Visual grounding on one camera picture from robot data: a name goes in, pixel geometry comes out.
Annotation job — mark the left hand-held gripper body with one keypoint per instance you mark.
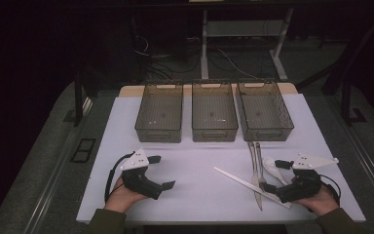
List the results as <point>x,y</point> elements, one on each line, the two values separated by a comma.
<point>139,183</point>

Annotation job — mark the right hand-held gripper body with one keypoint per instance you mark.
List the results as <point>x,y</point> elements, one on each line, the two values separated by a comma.
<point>302,187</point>

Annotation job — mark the metal table knife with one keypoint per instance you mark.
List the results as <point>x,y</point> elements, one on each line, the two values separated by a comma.
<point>257,191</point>

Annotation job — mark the metal fork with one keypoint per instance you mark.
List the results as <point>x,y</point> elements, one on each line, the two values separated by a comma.
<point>259,159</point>

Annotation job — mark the smoky transparent plastic basket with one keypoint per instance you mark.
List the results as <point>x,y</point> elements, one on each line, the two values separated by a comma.
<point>263,110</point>
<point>214,110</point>
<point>160,110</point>

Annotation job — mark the person's left hand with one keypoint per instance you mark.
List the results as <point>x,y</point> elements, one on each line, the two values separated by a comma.
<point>120,200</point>

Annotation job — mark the person's right hand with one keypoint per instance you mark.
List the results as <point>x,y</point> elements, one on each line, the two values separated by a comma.
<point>321,203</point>

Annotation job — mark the white table cover sheet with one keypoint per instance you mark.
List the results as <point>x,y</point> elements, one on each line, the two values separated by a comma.
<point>201,195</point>

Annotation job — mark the metal floor rail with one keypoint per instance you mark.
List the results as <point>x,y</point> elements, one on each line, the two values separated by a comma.
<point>46,198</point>
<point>370,165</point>

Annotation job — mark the black metal stand post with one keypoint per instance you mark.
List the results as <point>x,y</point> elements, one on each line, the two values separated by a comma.
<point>78,100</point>
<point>345,104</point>

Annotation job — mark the white metal desk frame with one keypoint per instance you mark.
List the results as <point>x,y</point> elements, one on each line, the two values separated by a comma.
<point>240,28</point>

